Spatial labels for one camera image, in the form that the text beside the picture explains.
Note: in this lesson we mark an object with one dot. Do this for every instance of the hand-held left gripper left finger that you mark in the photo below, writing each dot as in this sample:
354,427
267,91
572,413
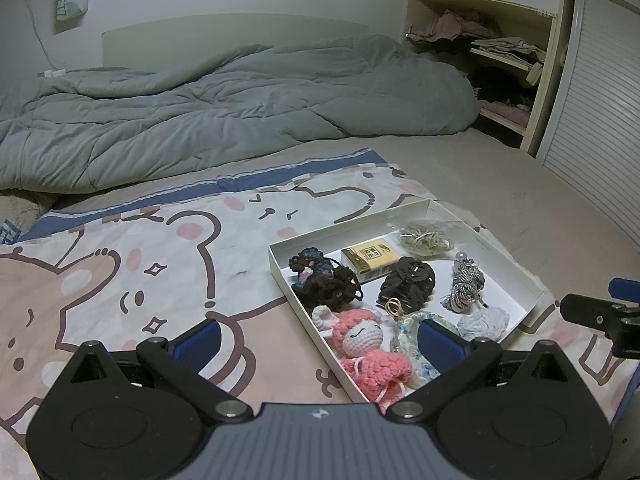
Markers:
197,347

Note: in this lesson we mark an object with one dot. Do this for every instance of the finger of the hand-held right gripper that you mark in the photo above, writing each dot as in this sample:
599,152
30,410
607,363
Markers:
625,290
585,311

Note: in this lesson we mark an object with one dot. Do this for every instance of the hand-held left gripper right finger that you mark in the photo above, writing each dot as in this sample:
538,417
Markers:
440,347

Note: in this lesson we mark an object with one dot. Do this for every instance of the floral fabric pouch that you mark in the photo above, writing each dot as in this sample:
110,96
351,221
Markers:
406,337

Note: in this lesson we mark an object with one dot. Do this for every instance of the white knitted scrunchie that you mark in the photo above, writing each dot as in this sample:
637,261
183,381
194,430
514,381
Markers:
482,322

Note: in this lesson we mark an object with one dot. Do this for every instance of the brown hair claw clip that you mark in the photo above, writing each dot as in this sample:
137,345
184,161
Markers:
407,280

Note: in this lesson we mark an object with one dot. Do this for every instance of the pink crochet doll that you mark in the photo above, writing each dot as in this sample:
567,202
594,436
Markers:
360,337

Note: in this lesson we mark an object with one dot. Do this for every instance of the white cardboard box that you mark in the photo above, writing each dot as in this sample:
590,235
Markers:
505,285

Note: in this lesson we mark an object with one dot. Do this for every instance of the clear bag of rubber bands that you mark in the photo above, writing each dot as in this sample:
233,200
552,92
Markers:
425,240

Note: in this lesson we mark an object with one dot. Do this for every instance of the yellow tissue packet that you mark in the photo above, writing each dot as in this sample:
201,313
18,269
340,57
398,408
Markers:
372,257

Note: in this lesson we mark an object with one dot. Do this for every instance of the dark brown crochet scrunchie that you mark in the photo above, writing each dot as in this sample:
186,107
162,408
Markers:
325,280

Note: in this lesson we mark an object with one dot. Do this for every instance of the bear printed blanket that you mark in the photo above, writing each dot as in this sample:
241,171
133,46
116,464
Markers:
150,240

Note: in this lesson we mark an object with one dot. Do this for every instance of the cartoon bear print blanket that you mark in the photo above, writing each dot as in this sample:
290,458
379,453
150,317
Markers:
475,170

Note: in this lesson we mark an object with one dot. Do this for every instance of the white louvered sliding door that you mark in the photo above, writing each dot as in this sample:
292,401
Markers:
595,110

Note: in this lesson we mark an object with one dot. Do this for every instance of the folded pink clothes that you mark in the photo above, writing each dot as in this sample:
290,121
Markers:
505,110

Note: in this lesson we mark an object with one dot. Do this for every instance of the cream open cupboard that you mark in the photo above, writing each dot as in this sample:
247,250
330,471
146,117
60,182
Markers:
545,85

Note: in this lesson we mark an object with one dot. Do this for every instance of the beige fluffy blanket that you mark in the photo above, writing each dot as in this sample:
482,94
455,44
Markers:
20,210

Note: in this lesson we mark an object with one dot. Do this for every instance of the grey duvet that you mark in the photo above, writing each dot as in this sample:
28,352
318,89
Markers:
225,110

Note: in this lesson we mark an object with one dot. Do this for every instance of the dark clothes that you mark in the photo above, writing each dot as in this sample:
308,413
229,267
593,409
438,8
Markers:
500,85

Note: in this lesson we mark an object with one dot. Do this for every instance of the folded beige clothes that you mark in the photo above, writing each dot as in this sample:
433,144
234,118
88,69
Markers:
510,47

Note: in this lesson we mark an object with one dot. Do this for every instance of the white headboard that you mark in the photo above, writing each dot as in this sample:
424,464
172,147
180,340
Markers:
225,40

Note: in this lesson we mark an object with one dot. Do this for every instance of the white power adapter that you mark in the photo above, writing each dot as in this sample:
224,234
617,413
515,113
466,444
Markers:
52,72

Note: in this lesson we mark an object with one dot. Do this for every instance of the crumpled pink clothes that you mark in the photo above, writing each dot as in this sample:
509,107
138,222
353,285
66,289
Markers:
450,27

